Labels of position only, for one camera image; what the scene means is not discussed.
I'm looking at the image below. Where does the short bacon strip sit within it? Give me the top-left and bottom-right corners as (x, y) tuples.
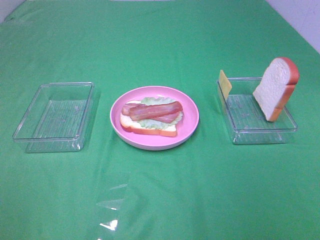
(121, 101), (183, 124)

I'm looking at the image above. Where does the green lettuce leaf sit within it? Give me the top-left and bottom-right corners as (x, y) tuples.
(137, 97), (183, 130)

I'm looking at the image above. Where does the bread slice from container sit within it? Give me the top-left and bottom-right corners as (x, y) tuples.
(119, 100), (178, 137)

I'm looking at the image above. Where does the long bacon strip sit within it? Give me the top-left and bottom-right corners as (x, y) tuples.
(127, 101), (183, 121)

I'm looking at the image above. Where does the yellow cheese slice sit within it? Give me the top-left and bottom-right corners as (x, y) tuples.
(218, 69), (232, 101)

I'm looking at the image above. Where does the pink plate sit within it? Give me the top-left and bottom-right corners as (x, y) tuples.
(109, 86), (200, 151)

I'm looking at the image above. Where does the green tablecloth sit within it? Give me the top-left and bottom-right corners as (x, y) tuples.
(0, 0), (320, 240)

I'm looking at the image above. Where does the clear right plastic container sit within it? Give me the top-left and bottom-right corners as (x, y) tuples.
(217, 77), (298, 145)

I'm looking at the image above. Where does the clear plastic container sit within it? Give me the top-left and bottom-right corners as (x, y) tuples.
(217, 77), (298, 145)
(12, 82), (95, 153)

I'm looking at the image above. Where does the clear left plastic container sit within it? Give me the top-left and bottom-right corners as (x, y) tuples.
(12, 82), (95, 153)

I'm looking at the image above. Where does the bread slice in right container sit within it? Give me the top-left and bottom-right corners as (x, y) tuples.
(253, 57), (300, 122)

